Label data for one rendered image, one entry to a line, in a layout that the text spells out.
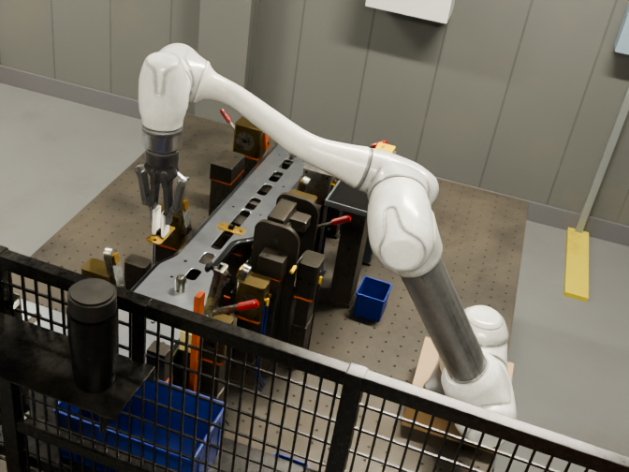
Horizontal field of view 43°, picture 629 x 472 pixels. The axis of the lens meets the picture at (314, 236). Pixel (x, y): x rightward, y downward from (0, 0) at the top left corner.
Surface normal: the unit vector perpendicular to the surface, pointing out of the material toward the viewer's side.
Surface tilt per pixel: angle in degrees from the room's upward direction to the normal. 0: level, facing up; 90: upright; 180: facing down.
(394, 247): 92
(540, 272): 0
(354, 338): 0
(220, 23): 90
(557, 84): 90
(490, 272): 0
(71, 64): 90
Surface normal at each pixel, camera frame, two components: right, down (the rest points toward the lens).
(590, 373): 0.13, -0.82
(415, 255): -0.15, 0.54
